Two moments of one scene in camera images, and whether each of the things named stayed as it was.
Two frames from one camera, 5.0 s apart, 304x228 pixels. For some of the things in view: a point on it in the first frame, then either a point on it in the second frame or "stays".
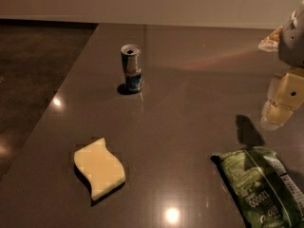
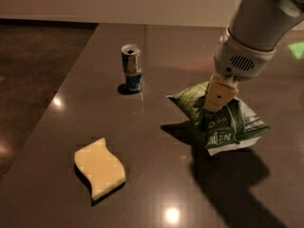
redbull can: x=131 y=60 stays
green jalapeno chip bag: x=268 y=194 → x=233 y=126
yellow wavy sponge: x=99 y=167 stays
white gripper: x=293 y=43 → x=237 y=62
